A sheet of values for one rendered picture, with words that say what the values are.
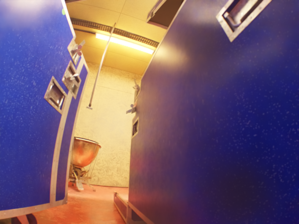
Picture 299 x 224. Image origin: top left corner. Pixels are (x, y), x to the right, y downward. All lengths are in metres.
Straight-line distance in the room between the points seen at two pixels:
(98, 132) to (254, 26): 3.40
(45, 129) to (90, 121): 2.97
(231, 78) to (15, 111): 0.53
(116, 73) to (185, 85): 3.98
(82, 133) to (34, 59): 3.01
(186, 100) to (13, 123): 0.49
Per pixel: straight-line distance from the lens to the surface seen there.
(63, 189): 0.77
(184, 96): 0.38
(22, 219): 0.71
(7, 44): 0.46
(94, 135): 3.44
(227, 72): 0.27
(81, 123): 3.50
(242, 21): 0.30
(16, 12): 0.50
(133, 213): 0.96
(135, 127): 0.91
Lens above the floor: 0.37
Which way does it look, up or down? 25 degrees up
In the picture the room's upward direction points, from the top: 2 degrees clockwise
